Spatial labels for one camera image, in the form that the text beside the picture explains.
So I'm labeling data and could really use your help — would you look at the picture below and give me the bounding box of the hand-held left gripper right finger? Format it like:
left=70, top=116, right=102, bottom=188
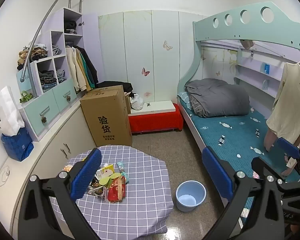
left=190, top=146, right=290, bottom=240

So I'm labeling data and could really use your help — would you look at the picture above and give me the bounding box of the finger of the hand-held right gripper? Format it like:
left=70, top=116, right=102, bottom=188
left=277, top=137, right=300, bottom=177
left=251, top=156, right=300, bottom=198

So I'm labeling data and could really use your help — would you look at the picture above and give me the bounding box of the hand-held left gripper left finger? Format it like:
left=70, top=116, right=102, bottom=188
left=17, top=148, right=102, bottom=240

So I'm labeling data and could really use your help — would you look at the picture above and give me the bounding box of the dark snack wrapper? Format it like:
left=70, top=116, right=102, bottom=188
left=86, top=177, right=108, bottom=202

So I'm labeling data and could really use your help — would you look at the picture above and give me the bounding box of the cartoon printed snack packet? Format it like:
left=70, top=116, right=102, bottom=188
left=95, top=164, right=123, bottom=188

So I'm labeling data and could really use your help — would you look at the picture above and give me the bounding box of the red snack packet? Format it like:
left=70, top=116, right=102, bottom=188
left=107, top=175, right=127, bottom=203

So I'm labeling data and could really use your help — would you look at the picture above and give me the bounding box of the small teal packet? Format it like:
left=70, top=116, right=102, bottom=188
left=116, top=161, right=127, bottom=177

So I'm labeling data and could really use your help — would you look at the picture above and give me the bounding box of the blue plastic bin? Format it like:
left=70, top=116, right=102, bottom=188
left=175, top=180, right=207, bottom=212

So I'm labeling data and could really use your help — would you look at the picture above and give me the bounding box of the teal candy print sheet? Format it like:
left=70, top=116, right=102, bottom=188
left=180, top=97, right=300, bottom=210

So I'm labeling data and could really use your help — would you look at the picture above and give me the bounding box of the white low cabinet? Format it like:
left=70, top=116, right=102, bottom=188
left=0, top=100, right=98, bottom=240

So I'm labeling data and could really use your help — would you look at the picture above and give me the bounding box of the cream hanging shirt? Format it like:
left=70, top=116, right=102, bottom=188
left=266, top=61, right=300, bottom=178

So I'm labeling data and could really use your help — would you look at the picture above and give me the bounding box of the grey checked tablecloth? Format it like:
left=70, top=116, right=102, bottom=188
left=49, top=144, right=172, bottom=240

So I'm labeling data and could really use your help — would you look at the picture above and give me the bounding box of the large cardboard box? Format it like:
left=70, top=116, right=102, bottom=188
left=80, top=85, right=133, bottom=147

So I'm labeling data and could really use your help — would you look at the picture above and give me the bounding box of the blue bag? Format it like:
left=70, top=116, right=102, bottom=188
left=0, top=128, right=34, bottom=162

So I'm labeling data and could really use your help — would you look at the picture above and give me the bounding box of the lavender bed shelf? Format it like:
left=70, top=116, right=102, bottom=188
left=236, top=47, right=290, bottom=90

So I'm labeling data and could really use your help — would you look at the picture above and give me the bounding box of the grey quilt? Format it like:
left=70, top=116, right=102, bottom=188
left=185, top=78, right=250, bottom=118

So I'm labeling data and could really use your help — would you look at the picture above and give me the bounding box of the lavender teal stair cabinet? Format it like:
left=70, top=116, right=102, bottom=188
left=16, top=7, right=100, bottom=142

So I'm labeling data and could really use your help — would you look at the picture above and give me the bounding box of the red covered low bench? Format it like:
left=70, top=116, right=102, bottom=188
left=128, top=103, right=184, bottom=133

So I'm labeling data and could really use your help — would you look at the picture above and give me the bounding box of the blue checked pillow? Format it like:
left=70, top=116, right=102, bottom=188
left=177, top=91, right=192, bottom=110

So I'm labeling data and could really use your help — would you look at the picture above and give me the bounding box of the white plastic bag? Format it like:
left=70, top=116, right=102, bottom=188
left=129, top=94, right=145, bottom=111

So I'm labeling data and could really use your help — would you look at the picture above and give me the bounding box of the black cloth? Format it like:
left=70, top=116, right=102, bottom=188
left=96, top=81, right=134, bottom=94

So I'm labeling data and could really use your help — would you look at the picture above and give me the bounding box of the white board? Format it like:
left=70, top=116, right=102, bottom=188
left=130, top=100, right=176, bottom=117

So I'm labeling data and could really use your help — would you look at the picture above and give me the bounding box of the yellow hanging jacket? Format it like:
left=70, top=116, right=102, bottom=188
left=76, top=50, right=90, bottom=92

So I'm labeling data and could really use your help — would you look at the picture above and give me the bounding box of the green hanging jacket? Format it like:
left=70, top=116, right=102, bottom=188
left=80, top=51, right=95, bottom=87

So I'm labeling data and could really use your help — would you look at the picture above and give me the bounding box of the green plastic plant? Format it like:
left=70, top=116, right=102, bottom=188
left=19, top=90, right=33, bottom=103

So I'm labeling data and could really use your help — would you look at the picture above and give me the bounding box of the cream hanging jacket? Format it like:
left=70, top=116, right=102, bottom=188
left=65, top=46, right=87, bottom=93

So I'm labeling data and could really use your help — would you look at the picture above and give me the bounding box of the dark folded clothes pile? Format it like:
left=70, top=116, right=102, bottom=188
left=37, top=70, right=58, bottom=93

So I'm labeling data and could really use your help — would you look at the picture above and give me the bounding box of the beige cloth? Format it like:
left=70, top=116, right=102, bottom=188
left=240, top=39, right=254, bottom=50

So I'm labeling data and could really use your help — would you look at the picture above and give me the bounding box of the black hanging coat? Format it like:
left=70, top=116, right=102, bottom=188
left=74, top=45, right=99, bottom=84

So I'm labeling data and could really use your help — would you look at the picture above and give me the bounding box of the brown clothes pile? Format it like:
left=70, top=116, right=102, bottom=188
left=17, top=44, right=49, bottom=70

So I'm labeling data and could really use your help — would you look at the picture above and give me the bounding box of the white panelled wardrobe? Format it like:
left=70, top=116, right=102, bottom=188
left=97, top=9, right=209, bottom=105

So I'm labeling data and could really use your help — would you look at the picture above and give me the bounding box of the grey metal handrail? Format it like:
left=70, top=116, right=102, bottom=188
left=19, top=0, right=85, bottom=83

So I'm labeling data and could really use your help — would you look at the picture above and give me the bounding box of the teal bunk bed frame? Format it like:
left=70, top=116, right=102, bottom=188
left=177, top=1, right=300, bottom=227

